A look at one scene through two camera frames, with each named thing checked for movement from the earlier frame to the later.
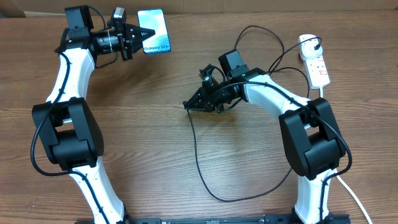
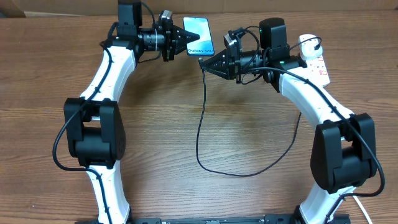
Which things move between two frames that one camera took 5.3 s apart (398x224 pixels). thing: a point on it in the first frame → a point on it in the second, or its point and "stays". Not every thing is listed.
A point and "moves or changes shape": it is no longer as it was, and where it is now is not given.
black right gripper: [208, 102] → [232, 58]
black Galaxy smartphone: [154, 19] moves or changes shape
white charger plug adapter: [306, 43] stays
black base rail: [268, 219] stays
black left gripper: [130, 38] → [175, 43]
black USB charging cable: [196, 147] → [200, 117]
